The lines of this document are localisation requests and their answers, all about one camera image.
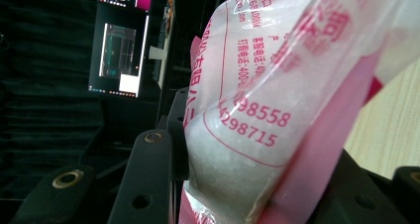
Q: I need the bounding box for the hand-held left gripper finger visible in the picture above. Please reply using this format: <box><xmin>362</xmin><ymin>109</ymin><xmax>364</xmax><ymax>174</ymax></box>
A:
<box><xmin>166</xmin><ymin>86</ymin><xmax>191</xmax><ymax>182</ymax></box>

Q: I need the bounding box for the large computer monitor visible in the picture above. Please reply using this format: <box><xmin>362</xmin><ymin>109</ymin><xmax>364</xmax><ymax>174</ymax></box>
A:
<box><xmin>87</xmin><ymin>2</ymin><xmax>151</xmax><ymax>99</ymax></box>

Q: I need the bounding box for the red and white plastic bag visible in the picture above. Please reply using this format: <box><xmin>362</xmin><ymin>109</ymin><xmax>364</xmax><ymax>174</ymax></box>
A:
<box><xmin>177</xmin><ymin>0</ymin><xmax>420</xmax><ymax>224</ymax></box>

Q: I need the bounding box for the dark curtain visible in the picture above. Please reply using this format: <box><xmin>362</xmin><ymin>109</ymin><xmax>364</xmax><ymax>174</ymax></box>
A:
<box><xmin>0</xmin><ymin>0</ymin><xmax>103</xmax><ymax>202</ymax></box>

